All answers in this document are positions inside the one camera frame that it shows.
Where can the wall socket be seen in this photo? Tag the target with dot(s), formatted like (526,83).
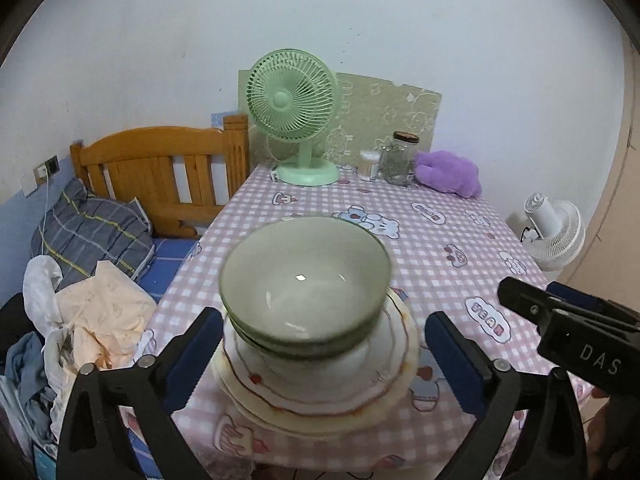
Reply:
(46,170)

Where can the cotton swab box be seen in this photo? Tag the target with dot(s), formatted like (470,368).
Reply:
(369,165)

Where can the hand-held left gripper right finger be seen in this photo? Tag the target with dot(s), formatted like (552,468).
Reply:
(457,362)

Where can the green desk fan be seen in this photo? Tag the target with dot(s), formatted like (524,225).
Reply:
(292,95)

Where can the blue checked bed sheet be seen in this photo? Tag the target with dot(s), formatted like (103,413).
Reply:
(167,265)

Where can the blue-grey cloth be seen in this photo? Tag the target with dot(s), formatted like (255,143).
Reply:
(25,385)

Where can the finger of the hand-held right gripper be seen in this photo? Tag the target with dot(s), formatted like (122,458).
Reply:
(585,302)
(525,300)

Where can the white cloth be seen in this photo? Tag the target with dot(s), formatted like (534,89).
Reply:
(40,290)

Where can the grey-green floral ceramic bowl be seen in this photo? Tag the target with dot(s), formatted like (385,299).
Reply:
(250,336)
(280,354)
(305,270)

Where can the peach cloth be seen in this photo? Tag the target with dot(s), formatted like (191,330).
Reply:
(105,310)

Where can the fan power plug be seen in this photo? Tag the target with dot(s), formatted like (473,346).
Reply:
(275,173)

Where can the white standing fan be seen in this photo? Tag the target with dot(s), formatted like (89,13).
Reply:
(557,232)

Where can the scalloped yellow floral plate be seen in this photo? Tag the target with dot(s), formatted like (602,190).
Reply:
(310,427)

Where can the green cartoon printed board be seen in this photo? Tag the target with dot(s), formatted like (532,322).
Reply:
(380,110)

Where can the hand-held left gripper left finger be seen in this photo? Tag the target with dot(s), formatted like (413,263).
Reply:
(192,360)

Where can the pink checked tablecloth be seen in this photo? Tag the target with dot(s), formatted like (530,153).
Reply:
(425,240)

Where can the glass jar dark lid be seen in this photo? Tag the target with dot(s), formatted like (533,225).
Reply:
(397,162)

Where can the wooden bed headboard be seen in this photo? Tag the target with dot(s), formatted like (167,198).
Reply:
(145,165)

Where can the purple plush toy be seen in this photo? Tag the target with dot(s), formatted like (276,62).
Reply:
(450,172)

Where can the white plate maroon rim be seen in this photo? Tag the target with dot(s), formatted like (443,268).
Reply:
(380,355)

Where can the grey plaid pillow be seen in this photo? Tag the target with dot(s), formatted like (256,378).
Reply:
(90,230)

